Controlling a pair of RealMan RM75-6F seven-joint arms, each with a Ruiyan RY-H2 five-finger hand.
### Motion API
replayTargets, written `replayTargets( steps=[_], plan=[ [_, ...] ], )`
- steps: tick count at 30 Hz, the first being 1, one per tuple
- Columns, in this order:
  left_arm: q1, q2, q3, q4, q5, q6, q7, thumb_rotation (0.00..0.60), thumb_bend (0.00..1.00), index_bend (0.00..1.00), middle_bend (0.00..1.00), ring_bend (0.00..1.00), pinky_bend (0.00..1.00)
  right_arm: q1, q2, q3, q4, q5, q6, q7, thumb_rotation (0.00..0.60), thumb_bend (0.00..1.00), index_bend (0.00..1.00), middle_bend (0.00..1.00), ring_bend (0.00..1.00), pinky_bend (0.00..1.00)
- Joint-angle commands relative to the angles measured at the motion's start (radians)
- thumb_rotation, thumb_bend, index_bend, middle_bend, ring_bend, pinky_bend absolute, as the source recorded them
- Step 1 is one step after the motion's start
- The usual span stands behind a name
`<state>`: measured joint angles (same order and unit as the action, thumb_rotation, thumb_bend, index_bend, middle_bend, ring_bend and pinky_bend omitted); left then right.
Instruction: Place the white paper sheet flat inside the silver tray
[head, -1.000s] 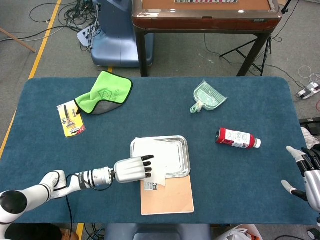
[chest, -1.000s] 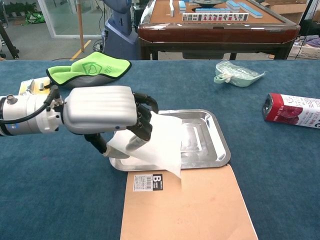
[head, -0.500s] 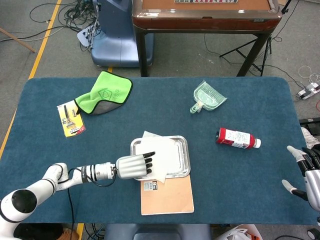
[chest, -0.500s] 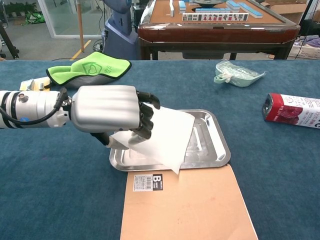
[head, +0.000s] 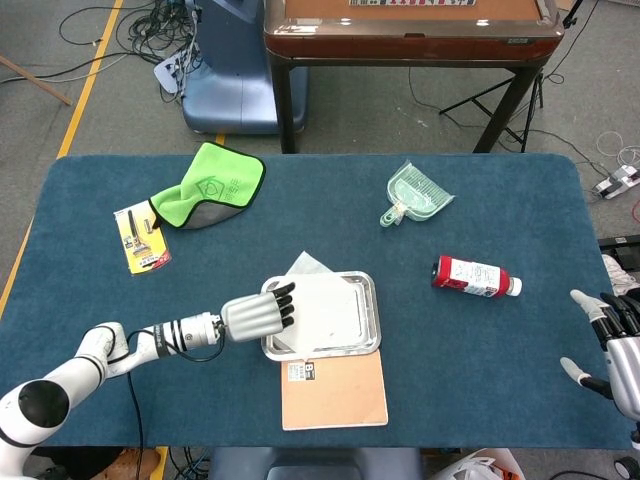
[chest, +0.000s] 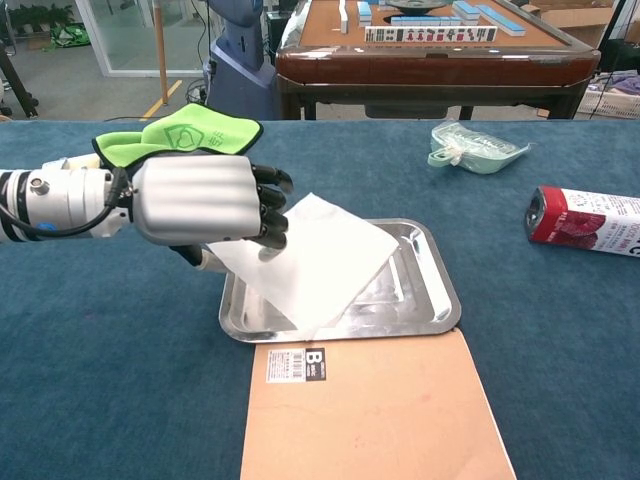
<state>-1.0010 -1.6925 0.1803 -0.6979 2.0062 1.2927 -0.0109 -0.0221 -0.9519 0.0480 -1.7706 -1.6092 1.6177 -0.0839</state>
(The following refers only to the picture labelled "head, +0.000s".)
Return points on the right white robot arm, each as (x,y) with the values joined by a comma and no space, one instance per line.
(636,432)

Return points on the razor in yellow package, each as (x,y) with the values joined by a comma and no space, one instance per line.
(142,245)

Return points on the silver metal tray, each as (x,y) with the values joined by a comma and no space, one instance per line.
(372,320)

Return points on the mint green dustpan set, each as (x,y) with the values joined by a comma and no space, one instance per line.
(417,195)

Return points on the tan kraft notebook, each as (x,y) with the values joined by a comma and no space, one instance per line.
(335,395)

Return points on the grey blue robot torso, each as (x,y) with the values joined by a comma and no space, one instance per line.
(315,465)

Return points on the brown mahjong table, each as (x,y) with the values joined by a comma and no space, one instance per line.
(415,42)

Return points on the red labelled drink bottle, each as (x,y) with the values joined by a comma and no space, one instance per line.
(470,277)

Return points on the white paper sheet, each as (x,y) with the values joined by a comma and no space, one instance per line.
(330,310)

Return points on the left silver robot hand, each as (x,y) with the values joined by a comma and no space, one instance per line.
(250,317)

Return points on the white plastic bag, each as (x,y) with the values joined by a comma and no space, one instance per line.
(475,467)

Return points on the wooden pole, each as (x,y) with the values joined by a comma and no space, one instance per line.
(35,80)

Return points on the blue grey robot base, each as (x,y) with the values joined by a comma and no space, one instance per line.
(235,85)

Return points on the white power strip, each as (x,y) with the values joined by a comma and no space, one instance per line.
(167,72)
(617,182)

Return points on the green microfiber cloth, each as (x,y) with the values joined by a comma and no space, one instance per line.
(215,185)

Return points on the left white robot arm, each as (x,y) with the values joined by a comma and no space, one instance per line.
(90,365)

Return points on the blue felt table cover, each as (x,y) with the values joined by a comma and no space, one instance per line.
(320,240)

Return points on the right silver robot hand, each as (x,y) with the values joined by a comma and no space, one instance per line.
(625,360)

